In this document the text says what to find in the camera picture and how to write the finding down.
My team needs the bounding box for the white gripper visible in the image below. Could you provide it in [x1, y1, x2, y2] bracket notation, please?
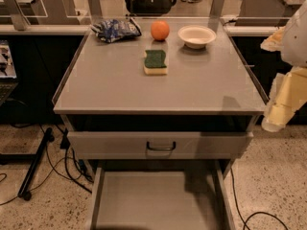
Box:
[260, 1, 307, 132]

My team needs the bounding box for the green and yellow sponge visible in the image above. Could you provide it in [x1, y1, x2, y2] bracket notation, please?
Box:
[143, 50, 168, 75]

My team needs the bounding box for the grey upper drawer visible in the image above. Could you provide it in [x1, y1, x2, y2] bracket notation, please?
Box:
[67, 131, 253, 160]

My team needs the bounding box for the grey drawer cabinet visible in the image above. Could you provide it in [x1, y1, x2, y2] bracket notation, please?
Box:
[51, 16, 270, 230]

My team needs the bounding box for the open grey middle drawer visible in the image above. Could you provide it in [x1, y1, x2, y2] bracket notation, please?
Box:
[85, 160, 236, 230]

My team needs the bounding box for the white bowl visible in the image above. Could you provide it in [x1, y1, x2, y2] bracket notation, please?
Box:
[177, 25, 216, 49]

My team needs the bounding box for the orange fruit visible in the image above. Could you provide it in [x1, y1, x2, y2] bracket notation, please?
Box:
[151, 20, 170, 41]

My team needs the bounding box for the blue chip bag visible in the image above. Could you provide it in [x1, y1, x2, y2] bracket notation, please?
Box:
[90, 18, 142, 43]

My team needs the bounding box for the black stand leg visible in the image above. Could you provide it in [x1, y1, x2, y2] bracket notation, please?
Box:
[17, 127, 55, 201]

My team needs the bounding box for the laptop computer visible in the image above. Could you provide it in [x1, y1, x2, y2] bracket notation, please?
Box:
[0, 40, 18, 105]

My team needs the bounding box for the grey metal post right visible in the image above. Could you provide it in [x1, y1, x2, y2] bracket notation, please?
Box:
[208, 0, 224, 32]

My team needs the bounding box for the grey metal post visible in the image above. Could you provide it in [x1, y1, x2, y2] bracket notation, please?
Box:
[208, 0, 224, 32]
[3, 0, 29, 31]
[87, 0, 103, 23]

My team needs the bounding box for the black drawer handle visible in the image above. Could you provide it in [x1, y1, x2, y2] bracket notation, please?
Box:
[146, 142, 177, 151]

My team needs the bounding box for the black floor cable right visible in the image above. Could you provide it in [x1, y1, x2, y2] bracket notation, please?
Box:
[229, 168, 290, 230]

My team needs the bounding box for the black floor cable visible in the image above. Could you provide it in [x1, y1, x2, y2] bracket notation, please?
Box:
[0, 122, 95, 207]
[229, 168, 290, 230]

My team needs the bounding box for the black floor cable left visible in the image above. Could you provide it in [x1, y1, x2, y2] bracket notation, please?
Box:
[0, 122, 95, 207]

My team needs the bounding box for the grey metal post far left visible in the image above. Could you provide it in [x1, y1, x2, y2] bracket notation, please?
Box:
[3, 0, 29, 31]

